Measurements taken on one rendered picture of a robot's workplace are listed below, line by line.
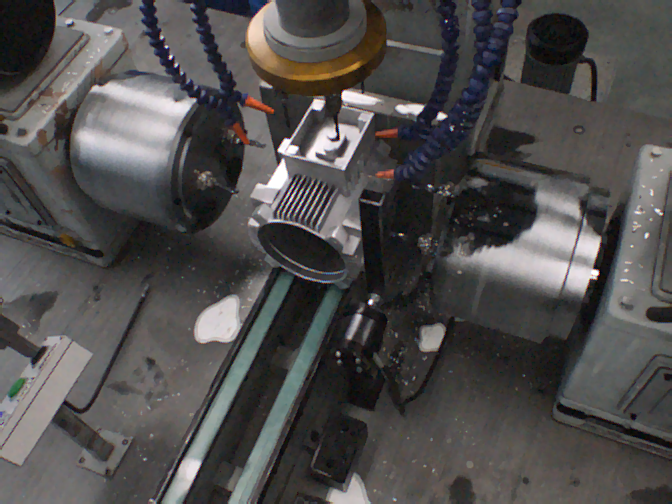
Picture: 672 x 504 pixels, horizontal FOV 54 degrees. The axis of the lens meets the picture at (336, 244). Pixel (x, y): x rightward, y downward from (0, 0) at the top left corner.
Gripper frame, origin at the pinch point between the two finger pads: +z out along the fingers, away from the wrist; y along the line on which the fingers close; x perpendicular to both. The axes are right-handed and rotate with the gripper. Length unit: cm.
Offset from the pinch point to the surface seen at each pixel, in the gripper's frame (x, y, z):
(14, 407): -2.9, -7.5, 4.6
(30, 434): -3.5, -9.4, 8.2
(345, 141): -25, 46, 18
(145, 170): -3.6, 30.6, 0.7
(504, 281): -47, 30, 36
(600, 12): 19, 241, 125
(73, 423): 4.1, -4.8, 15.3
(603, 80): -12, 151, 95
